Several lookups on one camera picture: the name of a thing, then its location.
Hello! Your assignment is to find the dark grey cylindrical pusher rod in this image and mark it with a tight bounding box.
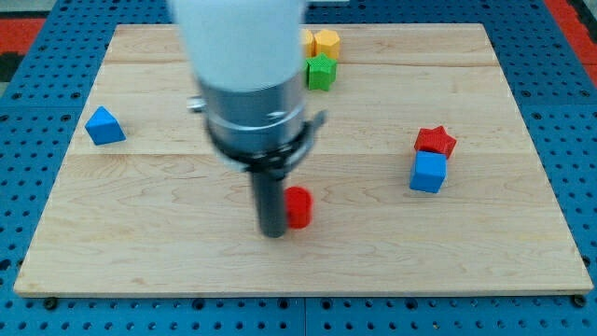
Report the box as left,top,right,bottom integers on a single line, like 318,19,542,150
250,173,287,238

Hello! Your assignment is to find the yellow block behind arm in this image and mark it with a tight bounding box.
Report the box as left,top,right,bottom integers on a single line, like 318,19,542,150
300,29,314,58

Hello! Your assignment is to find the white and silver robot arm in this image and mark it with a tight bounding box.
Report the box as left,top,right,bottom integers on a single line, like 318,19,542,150
169,0,326,238

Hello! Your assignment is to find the green star block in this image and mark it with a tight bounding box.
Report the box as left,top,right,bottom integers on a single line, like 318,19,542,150
305,53,338,91

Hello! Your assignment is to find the red star block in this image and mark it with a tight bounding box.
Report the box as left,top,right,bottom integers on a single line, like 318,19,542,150
414,125,457,159

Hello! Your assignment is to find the blue triangle block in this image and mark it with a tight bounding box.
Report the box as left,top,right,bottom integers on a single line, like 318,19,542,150
85,106,126,146

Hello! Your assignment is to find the red cylinder block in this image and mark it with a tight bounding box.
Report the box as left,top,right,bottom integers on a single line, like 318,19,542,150
285,186,312,230

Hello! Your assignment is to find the light wooden board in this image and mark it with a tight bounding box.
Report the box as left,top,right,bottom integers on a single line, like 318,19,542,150
14,23,593,298

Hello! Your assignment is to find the blue cube block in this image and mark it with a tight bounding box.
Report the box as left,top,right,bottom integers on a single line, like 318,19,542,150
410,150,448,193

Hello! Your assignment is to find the yellow hexagon block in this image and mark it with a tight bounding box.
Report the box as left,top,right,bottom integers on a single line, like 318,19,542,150
314,29,340,60

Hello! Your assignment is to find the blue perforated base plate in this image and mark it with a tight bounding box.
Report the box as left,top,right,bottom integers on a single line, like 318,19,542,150
1,0,596,335

